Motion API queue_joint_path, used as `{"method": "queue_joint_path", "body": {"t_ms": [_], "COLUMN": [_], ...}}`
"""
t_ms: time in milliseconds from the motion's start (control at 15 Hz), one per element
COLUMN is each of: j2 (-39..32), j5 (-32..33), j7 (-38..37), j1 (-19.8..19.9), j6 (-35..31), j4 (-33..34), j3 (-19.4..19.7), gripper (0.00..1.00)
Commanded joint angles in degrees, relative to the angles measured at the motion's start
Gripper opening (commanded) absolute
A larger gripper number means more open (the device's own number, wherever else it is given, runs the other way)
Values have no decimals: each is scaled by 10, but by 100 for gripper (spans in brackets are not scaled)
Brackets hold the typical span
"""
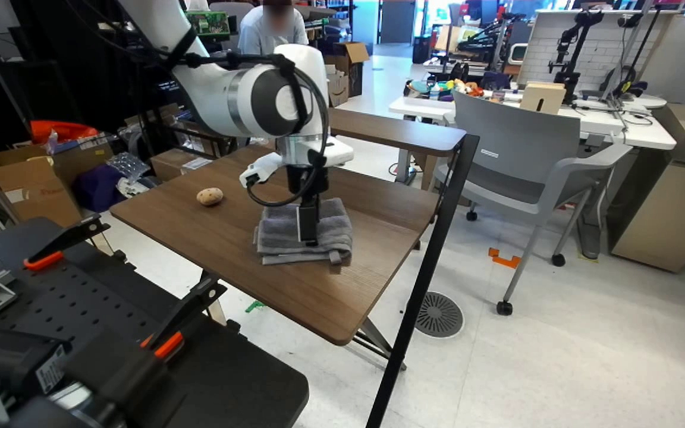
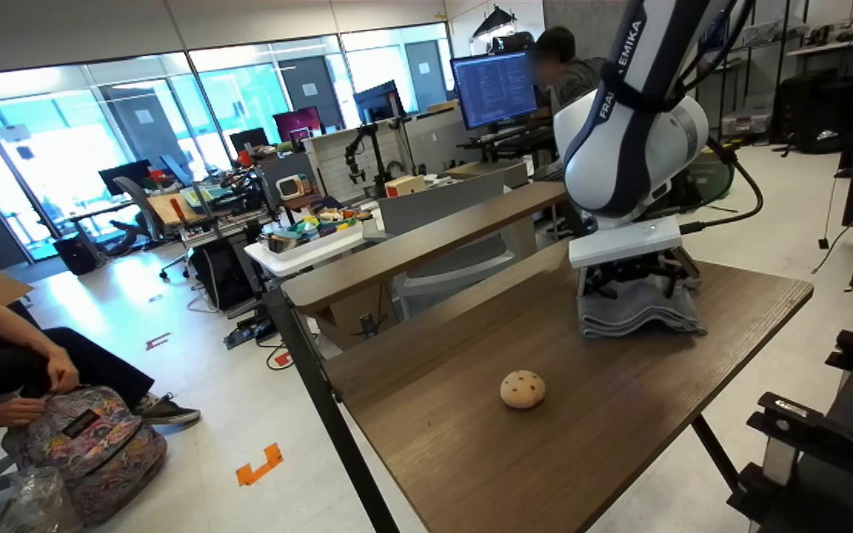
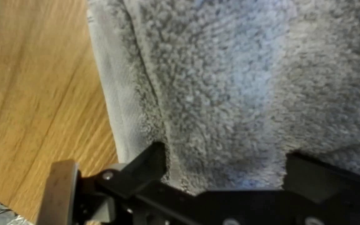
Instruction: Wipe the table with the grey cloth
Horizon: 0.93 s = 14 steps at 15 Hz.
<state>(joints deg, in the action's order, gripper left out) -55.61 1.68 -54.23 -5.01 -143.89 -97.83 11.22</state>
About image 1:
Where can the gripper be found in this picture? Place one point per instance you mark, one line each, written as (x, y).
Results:
(304, 181)

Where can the grey cloth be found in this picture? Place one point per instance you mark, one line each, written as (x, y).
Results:
(277, 235)

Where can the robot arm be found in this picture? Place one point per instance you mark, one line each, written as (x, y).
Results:
(211, 89)

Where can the brown potato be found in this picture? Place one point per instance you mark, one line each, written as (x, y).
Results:
(210, 196)

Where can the stack of cardboard boxes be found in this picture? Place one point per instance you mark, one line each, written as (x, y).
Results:
(342, 77)

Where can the cardboard box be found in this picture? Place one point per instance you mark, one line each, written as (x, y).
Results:
(173, 163)
(36, 190)

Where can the green tape strip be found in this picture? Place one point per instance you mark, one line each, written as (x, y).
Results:
(254, 306)

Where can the black stand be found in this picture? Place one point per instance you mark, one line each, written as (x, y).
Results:
(433, 249)

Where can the person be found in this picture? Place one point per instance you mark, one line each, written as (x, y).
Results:
(271, 35)

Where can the heap of toys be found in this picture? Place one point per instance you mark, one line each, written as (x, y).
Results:
(446, 88)

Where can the round floor drain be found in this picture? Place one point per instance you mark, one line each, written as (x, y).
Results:
(439, 315)

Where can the grey office chair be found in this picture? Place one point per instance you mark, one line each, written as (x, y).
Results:
(509, 148)

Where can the purple bag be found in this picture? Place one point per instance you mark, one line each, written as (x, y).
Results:
(96, 187)

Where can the orange floor marker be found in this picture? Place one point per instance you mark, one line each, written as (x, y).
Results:
(503, 259)

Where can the light wooden box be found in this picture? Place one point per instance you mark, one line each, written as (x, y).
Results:
(543, 98)

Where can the white table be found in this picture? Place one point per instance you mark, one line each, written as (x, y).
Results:
(604, 125)

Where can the beige cabinet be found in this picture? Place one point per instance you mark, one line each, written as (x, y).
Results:
(663, 214)

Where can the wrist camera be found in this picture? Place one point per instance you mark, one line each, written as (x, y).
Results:
(262, 169)

